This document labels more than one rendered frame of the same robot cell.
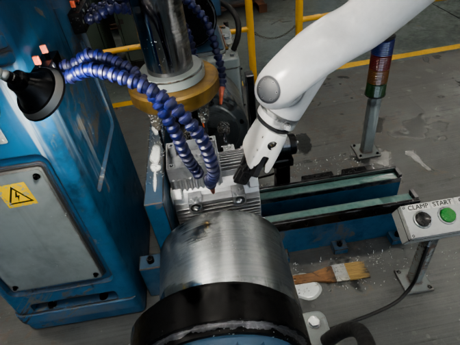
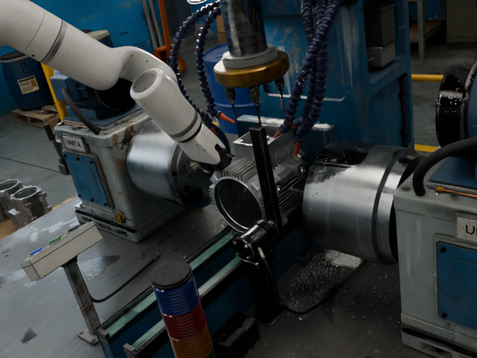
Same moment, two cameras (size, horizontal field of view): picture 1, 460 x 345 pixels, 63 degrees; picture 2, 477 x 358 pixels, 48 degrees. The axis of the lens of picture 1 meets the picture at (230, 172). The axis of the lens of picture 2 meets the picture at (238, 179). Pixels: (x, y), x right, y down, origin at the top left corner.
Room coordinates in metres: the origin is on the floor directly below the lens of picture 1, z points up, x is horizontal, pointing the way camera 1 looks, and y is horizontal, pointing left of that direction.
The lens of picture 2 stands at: (1.55, -0.83, 1.65)
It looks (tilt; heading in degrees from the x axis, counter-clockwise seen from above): 26 degrees down; 137
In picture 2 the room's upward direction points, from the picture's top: 12 degrees counter-clockwise
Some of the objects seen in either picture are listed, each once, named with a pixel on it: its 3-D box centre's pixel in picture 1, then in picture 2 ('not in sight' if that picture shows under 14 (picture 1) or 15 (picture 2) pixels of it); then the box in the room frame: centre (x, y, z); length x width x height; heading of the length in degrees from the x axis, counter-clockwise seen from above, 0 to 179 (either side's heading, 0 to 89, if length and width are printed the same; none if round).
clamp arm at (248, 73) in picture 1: (252, 117); (266, 181); (0.83, -0.08, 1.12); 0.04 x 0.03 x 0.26; 92
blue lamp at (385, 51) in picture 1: (382, 45); (175, 290); (1.00, -0.49, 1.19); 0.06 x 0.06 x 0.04
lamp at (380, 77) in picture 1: (378, 74); (189, 337); (1.00, -0.49, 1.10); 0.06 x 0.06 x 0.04
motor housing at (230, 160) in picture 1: (215, 189); (261, 187); (0.69, 0.04, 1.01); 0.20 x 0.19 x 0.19; 92
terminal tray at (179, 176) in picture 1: (194, 163); (265, 148); (0.69, 0.08, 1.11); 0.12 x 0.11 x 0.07; 92
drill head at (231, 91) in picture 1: (204, 112); (380, 202); (1.02, 0.05, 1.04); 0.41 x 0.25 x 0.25; 2
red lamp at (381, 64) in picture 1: (380, 59); (183, 314); (1.00, -0.49, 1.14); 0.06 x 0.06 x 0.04
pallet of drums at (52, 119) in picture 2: not in sight; (66, 74); (-4.13, 2.14, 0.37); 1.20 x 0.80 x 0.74; 88
